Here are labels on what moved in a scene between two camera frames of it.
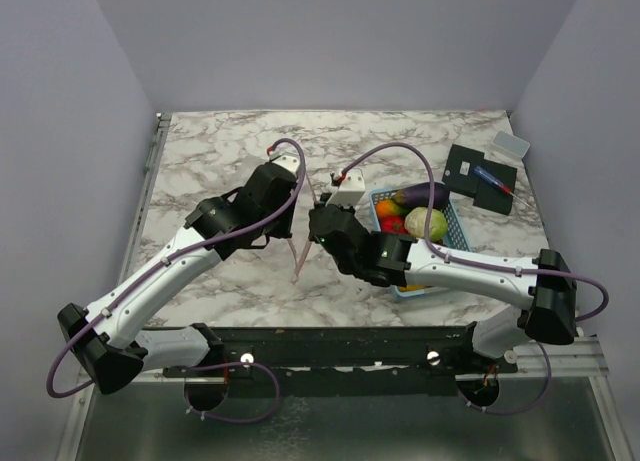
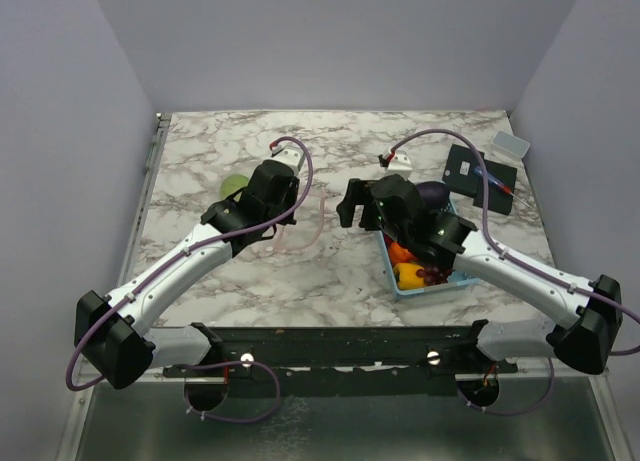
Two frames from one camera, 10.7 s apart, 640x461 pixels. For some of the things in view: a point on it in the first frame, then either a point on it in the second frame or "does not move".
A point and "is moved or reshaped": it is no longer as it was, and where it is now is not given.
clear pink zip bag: x=298 y=243 is moved or reshaped
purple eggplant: x=417 y=195 does not move
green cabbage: x=415 y=222 is moved or reshaped
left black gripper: x=284 y=230 does not move
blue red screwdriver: x=481 y=172 does not move
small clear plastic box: x=510 y=143 does not move
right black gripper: x=325 y=201 to x=359 y=192
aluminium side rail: x=162 y=121 does not move
